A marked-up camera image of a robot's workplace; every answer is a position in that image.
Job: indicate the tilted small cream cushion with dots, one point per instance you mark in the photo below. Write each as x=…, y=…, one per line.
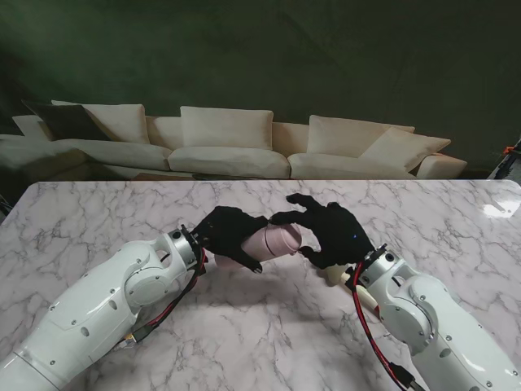
x=411, y=148

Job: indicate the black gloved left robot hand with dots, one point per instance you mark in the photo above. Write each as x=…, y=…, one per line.
x=226, y=234

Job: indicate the pink thermos bottle body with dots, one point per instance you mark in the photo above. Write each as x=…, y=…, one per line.
x=254, y=244

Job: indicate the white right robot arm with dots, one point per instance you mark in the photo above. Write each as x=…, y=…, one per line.
x=439, y=317

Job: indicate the large cream cushion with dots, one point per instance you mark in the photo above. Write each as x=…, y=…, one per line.
x=342, y=136

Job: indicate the cream fabric sofa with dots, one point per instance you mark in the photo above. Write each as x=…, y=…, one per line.
x=228, y=161

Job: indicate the dark brown cushion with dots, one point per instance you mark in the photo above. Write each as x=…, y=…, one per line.
x=65, y=122

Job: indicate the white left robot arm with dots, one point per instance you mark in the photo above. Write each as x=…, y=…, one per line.
x=93, y=313

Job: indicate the pink thermos lid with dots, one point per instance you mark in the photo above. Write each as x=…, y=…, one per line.
x=285, y=240

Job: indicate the stand with orange clamp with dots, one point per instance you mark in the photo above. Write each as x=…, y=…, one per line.
x=509, y=163

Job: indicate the cream cushion behind dark cushion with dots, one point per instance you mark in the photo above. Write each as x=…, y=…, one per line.
x=122, y=122

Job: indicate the wide rectangular cream cushion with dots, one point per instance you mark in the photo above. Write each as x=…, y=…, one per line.
x=226, y=128

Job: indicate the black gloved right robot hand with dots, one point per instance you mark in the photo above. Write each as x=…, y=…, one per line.
x=338, y=236

